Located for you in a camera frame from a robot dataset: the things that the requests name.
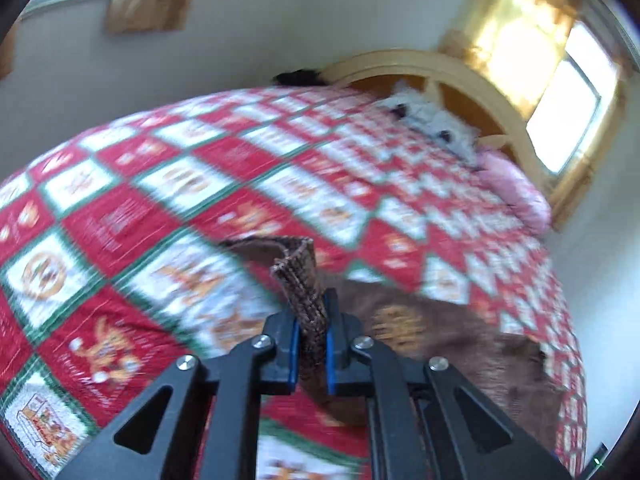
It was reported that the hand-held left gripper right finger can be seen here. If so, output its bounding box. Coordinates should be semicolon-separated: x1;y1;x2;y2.
322;287;576;480

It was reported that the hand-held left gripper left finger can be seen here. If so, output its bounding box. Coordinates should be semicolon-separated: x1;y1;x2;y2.
55;311;302;480

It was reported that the brown knitted sweater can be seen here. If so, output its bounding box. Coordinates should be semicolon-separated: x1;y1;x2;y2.
220;235;563;461

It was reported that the red patchwork quilt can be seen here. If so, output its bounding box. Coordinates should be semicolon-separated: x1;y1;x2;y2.
0;85;590;480

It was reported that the pink pillow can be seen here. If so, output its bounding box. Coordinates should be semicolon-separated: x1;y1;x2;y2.
475;150;552;233

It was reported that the black fuzzy object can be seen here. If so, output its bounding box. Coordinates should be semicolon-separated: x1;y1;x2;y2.
272;69;329;87

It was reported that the wooden arched headboard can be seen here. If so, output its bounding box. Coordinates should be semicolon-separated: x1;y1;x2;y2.
320;50;551;201

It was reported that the bright window beside headboard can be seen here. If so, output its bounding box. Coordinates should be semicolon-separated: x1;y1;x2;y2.
525;20;620;177

